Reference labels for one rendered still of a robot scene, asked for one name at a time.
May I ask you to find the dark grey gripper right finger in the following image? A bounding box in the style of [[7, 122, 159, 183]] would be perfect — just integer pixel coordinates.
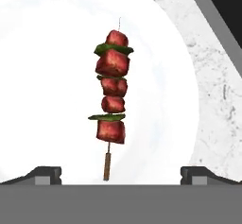
[[180, 165, 242, 186]]

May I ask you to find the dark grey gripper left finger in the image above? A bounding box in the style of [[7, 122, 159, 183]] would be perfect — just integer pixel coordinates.
[[0, 165, 62, 186]]

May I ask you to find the red meat kebab skewer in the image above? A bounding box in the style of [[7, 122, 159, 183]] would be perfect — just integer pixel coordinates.
[[87, 17, 134, 181]]

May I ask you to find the white round plate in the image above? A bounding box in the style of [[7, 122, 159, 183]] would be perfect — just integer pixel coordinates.
[[0, 0, 200, 185]]

